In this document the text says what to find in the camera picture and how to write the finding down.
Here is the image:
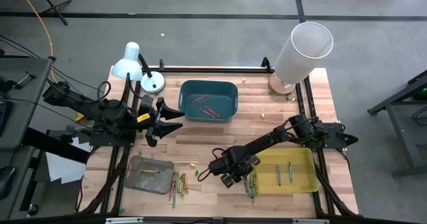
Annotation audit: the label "teal plastic bin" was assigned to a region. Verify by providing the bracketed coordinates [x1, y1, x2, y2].
[177, 79, 240, 123]

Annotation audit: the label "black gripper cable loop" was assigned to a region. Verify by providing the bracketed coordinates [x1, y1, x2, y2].
[197, 147, 228, 183]

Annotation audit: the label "black metal beam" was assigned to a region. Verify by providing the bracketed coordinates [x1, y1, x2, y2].
[22, 127, 91, 165]

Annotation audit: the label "silver metal bracket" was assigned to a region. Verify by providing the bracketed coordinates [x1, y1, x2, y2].
[292, 218, 330, 224]
[105, 217, 144, 224]

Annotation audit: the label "silver and black handle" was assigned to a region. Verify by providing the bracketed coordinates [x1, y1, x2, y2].
[15, 71, 36, 89]

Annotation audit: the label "yellow cable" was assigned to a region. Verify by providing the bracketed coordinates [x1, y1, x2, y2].
[15, 0, 86, 122]

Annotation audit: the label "black desk device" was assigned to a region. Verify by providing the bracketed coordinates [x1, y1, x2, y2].
[0, 100, 13, 135]

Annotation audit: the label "black frame crossbar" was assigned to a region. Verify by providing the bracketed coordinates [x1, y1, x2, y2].
[142, 57, 275, 74]

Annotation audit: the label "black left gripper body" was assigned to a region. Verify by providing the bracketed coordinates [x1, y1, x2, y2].
[135, 97, 165, 147]

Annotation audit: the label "dark grey desk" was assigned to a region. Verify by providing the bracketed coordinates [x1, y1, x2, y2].
[366, 69, 427, 177]

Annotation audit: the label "grey translucent plastic tray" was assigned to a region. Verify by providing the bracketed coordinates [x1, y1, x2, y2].
[123, 155, 175, 195]

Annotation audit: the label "white desk lamp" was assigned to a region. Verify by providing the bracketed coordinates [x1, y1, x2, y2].
[111, 41, 166, 95]

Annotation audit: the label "table lamp white cylinder shade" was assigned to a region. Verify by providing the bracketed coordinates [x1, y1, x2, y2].
[268, 21, 334, 97]

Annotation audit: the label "black tripod stand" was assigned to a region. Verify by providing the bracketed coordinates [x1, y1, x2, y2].
[31, 0, 73, 27]

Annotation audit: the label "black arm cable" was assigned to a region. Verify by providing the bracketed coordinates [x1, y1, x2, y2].
[81, 80, 113, 105]

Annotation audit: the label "white paper sheets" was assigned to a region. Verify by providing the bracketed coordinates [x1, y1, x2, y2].
[45, 137, 93, 185]

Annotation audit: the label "black frame rails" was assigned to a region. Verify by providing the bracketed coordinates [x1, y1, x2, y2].
[295, 76, 360, 217]
[78, 79, 141, 215]

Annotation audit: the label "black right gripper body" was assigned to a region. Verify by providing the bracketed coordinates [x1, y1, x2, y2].
[208, 146, 262, 189]

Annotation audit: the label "black frame bar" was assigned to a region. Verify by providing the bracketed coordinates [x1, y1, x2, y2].
[0, 213, 427, 224]

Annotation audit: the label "thin black cable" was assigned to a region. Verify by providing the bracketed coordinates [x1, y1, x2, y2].
[0, 33, 104, 95]

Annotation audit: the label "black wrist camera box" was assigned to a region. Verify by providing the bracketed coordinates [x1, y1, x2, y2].
[138, 95, 155, 114]

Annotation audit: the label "yellow plastic tray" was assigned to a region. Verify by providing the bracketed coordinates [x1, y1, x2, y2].
[255, 147, 320, 195]

